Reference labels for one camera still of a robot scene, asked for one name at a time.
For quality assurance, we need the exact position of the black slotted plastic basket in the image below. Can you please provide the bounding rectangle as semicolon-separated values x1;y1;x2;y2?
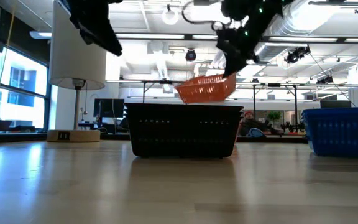
125;103;244;159

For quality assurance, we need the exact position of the blue slotted plastic basket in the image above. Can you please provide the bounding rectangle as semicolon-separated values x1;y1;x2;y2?
300;106;358;157

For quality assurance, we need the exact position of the silver ventilation duct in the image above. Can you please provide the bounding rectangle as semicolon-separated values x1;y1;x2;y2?
253;0;347;63

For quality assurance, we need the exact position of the white shade table lamp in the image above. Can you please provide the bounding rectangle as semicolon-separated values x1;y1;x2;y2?
47;0;108;143

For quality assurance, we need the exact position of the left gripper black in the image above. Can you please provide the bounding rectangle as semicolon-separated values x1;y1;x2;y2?
61;0;123;57

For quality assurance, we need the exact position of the person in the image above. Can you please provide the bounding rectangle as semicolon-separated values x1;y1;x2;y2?
239;110;281;137

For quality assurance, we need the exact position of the white round ceiling fixture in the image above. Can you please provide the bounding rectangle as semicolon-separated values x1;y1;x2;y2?
162;6;180;26

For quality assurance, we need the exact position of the black ceiling dome camera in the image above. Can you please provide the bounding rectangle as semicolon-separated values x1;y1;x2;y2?
185;49;198;62

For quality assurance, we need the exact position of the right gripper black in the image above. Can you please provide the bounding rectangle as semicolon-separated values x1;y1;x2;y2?
216;26;260;78

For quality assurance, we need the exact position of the black computer monitor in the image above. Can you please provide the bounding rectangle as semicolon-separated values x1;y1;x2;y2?
320;99;352;109
93;98;126;119

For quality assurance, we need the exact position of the window with black frame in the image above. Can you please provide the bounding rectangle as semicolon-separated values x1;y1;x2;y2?
0;46;51;131

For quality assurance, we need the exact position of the green potted plant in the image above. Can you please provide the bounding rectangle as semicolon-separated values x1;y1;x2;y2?
266;111;282;125

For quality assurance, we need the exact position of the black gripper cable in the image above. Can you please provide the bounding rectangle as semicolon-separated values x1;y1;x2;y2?
181;0;226;32

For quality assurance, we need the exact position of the black metal rig frame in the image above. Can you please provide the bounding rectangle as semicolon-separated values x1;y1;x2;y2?
140;79;183;104
252;82;298;133

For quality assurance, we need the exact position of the black ceiling spotlight cluster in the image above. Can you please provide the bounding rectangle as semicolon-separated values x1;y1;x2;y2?
316;75;334;85
283;45;311;65

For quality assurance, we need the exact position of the yellow cable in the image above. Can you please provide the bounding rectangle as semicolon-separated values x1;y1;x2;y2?
0;0;16;94

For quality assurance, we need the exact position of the black aluminium table frame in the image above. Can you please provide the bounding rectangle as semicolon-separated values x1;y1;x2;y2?
0;132;309;144

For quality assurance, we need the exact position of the orange slotted plastic basket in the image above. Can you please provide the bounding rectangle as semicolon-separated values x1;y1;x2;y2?
175;73;237;105

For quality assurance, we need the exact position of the black ceiling light track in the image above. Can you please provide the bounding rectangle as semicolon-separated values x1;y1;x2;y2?
308;1;358;14

